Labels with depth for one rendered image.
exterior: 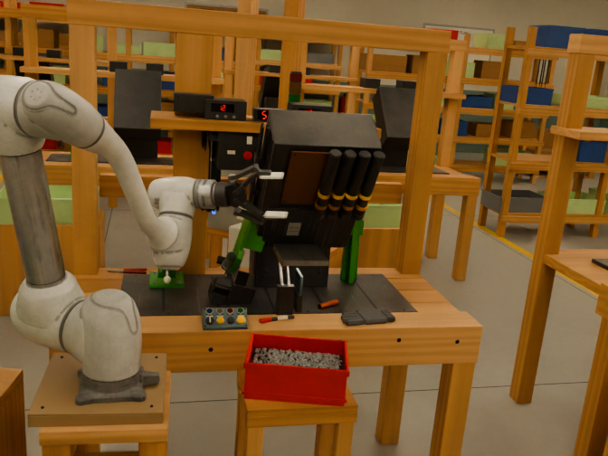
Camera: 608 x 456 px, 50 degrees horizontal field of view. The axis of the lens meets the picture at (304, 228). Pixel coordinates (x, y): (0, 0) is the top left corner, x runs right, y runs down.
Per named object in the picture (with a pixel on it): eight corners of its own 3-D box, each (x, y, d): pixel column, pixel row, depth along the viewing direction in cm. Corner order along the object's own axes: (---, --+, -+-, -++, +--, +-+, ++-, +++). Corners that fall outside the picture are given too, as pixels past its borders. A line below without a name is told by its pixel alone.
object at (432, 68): (420, 274, 296) (448, 53, 271) (73, 275, 264) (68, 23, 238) (413, 268, 305) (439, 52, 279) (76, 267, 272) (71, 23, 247)
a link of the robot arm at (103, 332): (115, 388, 170) (116, 310, 164) (61, 370, 177) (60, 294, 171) (153, 363, 184) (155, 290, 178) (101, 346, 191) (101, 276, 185)
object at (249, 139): (261, 171, 257) (262, 133, 253) (217, 169, 253) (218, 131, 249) (256, 166, 269) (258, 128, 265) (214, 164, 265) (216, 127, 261)
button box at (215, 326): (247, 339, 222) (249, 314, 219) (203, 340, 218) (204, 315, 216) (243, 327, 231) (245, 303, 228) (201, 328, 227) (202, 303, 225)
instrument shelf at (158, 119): (380, 138, 262) (382, 128, 261) (149, 128, 243) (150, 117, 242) (362, 130, 286) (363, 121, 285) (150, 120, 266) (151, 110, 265)
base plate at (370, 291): (417, 316, 248) (418, 311, 248) (116, 321, 224) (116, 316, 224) (382, 278, 288) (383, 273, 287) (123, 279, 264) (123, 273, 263)
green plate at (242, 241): (257, 266, 239) (275, 212, 235) (235, 260, 237) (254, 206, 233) (253, 256, 250) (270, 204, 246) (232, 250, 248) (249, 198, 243)
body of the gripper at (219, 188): (214, 213, 198) (244, 213, 197) (211, 188, 194) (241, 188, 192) (221, 200, 204) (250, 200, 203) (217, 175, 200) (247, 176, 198)
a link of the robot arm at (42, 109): (112, 107, 157) (68, 99, 162) (64, 69, 141) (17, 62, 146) (94, 156, 155) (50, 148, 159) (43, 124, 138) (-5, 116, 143)
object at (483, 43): (536, 185, 1043) (562, 39, 984) (343, 178, 969) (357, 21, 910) (519, 177, 1094) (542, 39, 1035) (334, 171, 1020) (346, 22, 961)
